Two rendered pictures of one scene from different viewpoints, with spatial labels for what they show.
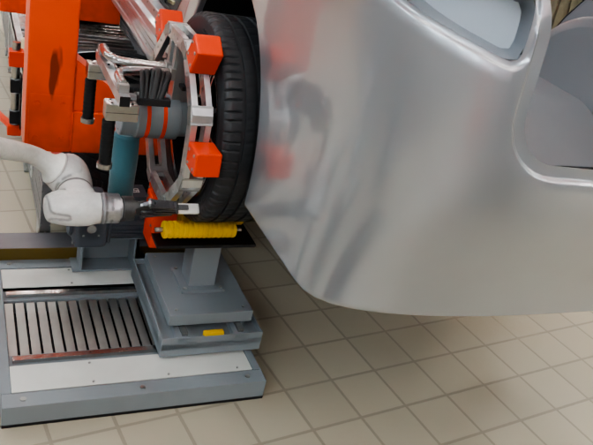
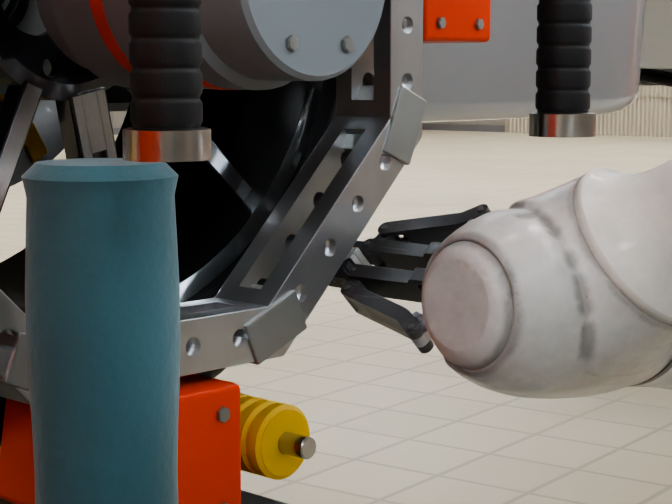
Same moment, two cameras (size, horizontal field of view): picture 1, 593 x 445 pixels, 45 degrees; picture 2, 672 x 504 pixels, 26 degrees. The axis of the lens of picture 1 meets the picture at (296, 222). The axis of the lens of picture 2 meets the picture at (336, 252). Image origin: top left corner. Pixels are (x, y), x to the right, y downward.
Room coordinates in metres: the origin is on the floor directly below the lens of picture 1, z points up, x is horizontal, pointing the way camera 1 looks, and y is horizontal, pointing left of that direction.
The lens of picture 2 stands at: (2.27, 1.45, 0.79)
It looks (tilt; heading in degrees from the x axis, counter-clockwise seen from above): 7 degrees down; 252
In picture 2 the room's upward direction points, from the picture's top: straight up
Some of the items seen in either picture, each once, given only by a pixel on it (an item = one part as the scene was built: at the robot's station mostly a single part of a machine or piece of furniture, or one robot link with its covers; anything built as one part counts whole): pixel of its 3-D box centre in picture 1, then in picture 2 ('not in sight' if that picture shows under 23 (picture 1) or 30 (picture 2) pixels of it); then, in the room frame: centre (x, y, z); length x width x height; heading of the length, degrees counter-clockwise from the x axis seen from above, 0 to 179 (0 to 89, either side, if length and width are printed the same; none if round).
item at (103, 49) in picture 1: (135, 47); not in sight; (2.12, 0.61, 1.03); 0.19 x 0.18 x 0.11; 119
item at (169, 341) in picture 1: (193, 301); not in sight; (2.18, 0.30, 0.13); 0.50 x 0.36 x 0.10; 29
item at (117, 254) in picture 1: (123, 230); not in sight; (2.35, 0.64, 0.26); 0.42 x 0.18 x 0.35; 119
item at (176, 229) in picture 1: (198, 229); (180, 416); (2.04, 0.31, 0.51); 0.29 x 0.06 x 0.06; 119
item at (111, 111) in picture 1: (120, 109); not in sight; (1.85, 0.55, 0.93); 0.09 x 0.05 x 0.05; 119
